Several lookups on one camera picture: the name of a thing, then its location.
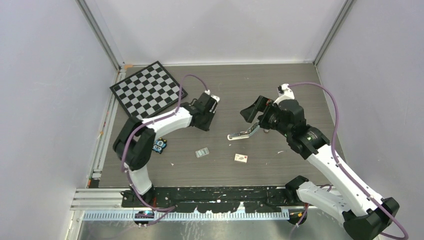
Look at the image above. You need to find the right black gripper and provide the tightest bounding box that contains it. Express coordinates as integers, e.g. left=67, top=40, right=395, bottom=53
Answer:
left=240, top=95, right=291, bottom=138

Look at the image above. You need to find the small white staple box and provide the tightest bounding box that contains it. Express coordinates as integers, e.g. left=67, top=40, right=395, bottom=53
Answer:
left=234, top=153, right=248, bottom=163

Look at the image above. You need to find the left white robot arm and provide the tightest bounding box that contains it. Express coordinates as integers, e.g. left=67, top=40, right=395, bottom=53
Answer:
left=112, top=91, right=220, bottom=207

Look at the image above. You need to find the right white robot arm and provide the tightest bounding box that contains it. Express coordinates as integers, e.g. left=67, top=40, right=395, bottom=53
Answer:
left=240, top=96, right=400, bottom=240

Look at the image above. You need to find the blue owl eraser toy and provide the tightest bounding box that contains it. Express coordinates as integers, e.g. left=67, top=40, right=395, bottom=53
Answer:
left=152, top=138, right=167, bottom=154

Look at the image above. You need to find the black white chessboard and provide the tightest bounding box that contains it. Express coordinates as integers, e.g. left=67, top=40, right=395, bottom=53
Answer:
left=109, top=61, right=180, bottom=119

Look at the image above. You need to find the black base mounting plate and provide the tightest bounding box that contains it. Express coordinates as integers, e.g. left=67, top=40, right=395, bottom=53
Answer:
left=120, top=186, right=307, bottom=214

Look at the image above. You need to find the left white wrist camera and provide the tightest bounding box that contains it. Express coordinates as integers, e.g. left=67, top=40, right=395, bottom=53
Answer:
left=204, top=89, right=220, bottom=106

